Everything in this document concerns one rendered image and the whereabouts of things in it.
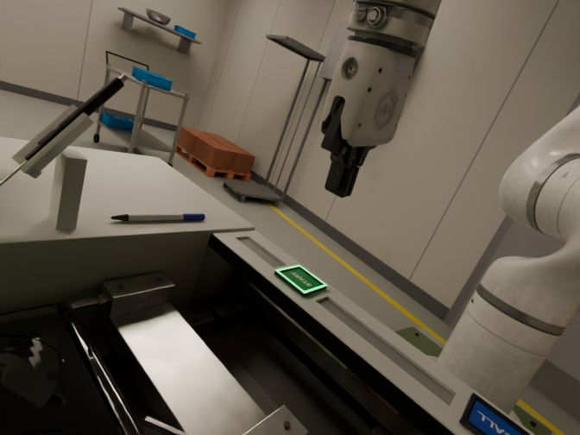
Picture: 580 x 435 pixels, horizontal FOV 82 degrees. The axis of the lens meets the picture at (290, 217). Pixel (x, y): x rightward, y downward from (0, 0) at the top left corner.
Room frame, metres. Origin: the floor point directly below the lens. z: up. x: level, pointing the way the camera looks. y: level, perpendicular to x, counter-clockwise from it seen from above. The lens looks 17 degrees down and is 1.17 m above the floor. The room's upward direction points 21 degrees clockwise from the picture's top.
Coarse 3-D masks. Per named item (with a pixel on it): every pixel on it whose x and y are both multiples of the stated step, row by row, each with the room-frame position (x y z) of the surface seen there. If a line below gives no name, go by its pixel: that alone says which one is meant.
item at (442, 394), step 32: (256, 256) 0.44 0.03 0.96; (288, 256) 0.49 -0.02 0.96; (288, 288) 0.39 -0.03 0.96; (320, 320) 0.34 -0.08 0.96; (352, 320) 0.38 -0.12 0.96; (384, 352) 0.34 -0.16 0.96; (416, 352) 0.35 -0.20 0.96; (416, 384) 0.30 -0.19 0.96; (448, 384) 0.32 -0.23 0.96; (448, 416) 0.27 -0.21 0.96
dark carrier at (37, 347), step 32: (32, 320) 0.26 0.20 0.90; (0, 352) 0.21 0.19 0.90; (32, 352) 0.22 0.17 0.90; (64, 352) 0.24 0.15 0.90; (0, 384) 0.19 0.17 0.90; (32, 384) 0.20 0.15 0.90; (64, 384) 0.21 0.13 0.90; (0, 416) 0.17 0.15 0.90; (32, 416) 0.18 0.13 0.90; (64, 416) 0.18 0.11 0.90; (96, 416) 0.19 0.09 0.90
